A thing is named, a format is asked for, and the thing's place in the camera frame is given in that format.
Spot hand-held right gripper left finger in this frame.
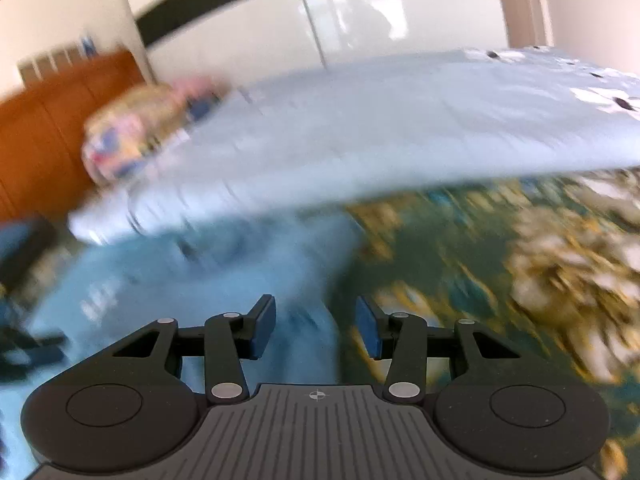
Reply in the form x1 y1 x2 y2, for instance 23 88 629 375
112 294 277 404

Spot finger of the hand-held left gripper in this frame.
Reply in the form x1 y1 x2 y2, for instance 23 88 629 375
0 326 67 379

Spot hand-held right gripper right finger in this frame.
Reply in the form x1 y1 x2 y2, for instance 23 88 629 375
354 296 522 404

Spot folded blue cloth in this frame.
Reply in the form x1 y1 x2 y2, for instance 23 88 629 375
0 225 31 281

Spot folded dark brown cloth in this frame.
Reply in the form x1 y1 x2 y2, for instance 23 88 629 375
5 216 57 292

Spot green floral bedsheet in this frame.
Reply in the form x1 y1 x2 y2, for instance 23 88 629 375
0 167 640 480

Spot light blue floral quilt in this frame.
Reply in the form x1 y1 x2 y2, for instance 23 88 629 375
67 46 640 247

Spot orange wooden headboard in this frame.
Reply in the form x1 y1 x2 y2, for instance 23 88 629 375
0 50 157 224

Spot folded colourful floral quilt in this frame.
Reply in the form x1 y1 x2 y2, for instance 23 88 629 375
81 77 226 187

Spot beige cardboard boxes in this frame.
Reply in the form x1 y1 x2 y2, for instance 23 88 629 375
17 42 84 82

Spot white glossy wardrobe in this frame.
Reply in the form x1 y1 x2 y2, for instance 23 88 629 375
112 0 511 87

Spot pink door frame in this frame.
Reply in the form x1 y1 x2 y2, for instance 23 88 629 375
492 0 557 49

